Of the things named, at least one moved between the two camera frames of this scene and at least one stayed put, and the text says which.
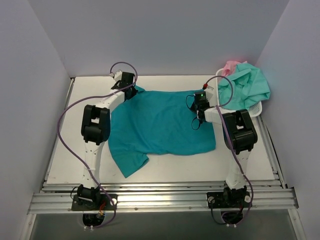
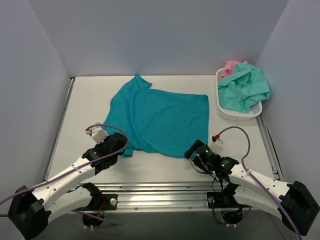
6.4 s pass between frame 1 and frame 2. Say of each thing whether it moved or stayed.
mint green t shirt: stayed
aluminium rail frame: stayed
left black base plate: stayed
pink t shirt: stayed
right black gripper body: moved
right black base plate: stayed
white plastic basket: stayed
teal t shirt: moved
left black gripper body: moved
